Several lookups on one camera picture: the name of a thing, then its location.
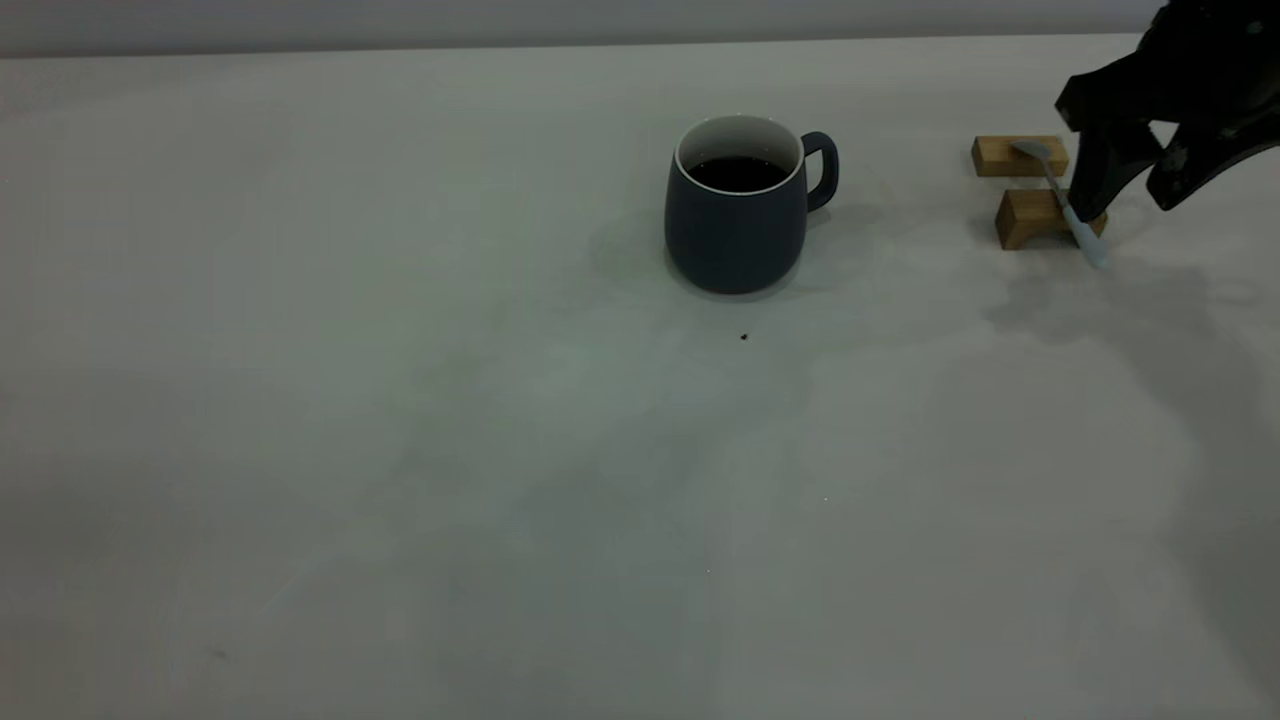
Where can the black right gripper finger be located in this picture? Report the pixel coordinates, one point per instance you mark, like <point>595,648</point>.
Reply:
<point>1195,165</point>
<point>1105,170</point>

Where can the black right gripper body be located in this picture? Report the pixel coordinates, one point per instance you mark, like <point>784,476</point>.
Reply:
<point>1200,70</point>

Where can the dark grey ceramic mug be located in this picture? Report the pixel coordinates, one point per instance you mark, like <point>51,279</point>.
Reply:
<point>735,235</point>

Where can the black coffee liquid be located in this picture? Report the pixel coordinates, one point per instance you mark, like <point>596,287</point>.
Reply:
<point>738,174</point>

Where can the arched wooden block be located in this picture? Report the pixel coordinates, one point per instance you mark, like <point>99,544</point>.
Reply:
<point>1030,215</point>

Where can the flat rectangular wooden block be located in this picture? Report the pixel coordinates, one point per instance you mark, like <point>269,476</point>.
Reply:
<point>995,158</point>

